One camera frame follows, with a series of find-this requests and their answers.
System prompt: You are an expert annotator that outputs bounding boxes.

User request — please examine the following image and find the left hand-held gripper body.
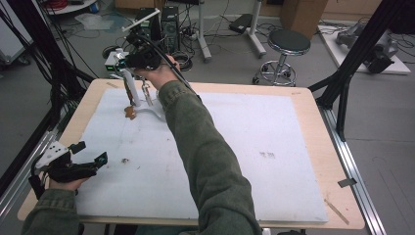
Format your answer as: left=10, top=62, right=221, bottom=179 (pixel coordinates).
left=30, top=140, right=99, bottom=184

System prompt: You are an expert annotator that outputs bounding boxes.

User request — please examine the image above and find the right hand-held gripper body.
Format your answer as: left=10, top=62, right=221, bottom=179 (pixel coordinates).
left=121, top=8, right=164, bottom=71

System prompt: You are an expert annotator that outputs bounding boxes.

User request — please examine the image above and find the white key stand with post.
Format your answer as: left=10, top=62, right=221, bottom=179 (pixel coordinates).
left=115, top=47, right=166, bottom=123

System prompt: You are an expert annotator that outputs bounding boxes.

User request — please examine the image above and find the person's left hand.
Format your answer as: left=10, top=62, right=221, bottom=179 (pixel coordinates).
left=48, top=175, right=91, bottom=192

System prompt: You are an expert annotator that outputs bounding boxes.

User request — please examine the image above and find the person's right hand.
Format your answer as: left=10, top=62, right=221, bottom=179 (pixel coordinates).
left=134, top=54, right=181, bottom=91

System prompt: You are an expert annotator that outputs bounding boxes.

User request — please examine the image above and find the white device with green lights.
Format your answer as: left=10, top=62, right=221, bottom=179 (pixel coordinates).
left=104, top=51, right=127, bottom=79

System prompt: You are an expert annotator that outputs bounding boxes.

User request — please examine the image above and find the large black computer tower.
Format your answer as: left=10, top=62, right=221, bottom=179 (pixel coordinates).
left=133, top=7, right=162, bottom=45

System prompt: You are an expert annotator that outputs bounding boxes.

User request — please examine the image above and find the slim black computer tower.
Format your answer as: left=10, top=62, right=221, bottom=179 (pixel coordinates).
left=161, top=5, right=181, bottom=55

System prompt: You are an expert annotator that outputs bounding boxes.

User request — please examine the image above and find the clear plastic sheet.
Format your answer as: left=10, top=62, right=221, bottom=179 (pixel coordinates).
left=73, top=13, right=115, bottom=31

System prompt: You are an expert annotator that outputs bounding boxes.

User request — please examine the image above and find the white stand leg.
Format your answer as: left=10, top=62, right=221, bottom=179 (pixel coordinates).
left=246, top=0, right=267, bottom=59
left=195, top=0, right=213, bottom=64

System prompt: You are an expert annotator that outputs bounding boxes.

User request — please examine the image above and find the round white table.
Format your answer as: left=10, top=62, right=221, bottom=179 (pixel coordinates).
left=41, top=0, right=99, bottom=16

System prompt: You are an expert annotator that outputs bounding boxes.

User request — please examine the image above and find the black flat power box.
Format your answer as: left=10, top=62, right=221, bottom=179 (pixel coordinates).
left=228, top=13, right=254, bottom=34

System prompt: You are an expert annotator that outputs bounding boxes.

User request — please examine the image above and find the black round stool chrome base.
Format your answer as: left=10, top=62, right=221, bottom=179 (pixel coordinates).
left=252, top=28, right=312, bottom=88

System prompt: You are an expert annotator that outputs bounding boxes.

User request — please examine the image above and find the brown cardboard box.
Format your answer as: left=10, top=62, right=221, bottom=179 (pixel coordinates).
left=279, top=0, right=329, bottom=40

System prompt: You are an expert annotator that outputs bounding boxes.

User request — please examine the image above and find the white table mat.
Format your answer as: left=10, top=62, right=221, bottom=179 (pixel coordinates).
left=74, top=88, right=329, bottom=225

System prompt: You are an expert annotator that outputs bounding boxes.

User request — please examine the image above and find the wooden table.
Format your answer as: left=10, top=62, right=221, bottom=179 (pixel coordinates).
left=18, top=77, right=366, bottom=230

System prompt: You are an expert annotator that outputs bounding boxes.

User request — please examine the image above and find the white floor board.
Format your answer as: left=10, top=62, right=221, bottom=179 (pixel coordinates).
left=317, top=23, right=412, bottom=76

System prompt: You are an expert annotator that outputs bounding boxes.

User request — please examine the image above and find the grey tape piece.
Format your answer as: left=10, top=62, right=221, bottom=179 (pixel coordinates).
left=337, top=177, right=357, bottom=189

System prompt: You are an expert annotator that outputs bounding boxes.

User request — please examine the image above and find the grey machine on board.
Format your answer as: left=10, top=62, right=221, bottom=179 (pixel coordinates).
left=336, top=23, right=401, bottom=74

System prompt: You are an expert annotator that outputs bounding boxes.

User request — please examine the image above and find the thin wooden stick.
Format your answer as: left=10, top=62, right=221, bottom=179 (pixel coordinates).
left=324, top=198, right=350, bottom=226

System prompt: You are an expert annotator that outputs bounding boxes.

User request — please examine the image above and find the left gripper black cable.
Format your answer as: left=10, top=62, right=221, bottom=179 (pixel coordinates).
left=27, top=162, right=51, bottom=201

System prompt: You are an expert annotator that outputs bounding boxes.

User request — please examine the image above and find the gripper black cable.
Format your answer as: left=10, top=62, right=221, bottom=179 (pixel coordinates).
left=27, top=162, right=51, bottom=201
left=136, top=33, right=201, bottom=98

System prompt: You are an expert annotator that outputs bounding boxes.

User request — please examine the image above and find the coiled black cable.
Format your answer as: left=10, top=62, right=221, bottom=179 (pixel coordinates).
left=170, top=51, right=194, bottom=72

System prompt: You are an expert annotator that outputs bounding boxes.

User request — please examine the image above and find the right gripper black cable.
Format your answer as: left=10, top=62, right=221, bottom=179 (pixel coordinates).
left=136, top=33, right=201, bottom=98

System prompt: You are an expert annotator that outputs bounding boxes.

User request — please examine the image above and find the aluminium rail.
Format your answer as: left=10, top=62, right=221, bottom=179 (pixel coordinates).
left=0, top=130, right=61, bottom=223
left=317, top=106, right=388, bottom=235

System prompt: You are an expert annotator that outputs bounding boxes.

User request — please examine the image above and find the black frame with cable bundle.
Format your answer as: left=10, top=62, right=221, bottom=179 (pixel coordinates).
left=0, top=0, right=96, bottom=199

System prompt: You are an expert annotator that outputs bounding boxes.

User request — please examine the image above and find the black frame strut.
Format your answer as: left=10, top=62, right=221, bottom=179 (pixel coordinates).
left=307, top=0, right=415, bottom=142

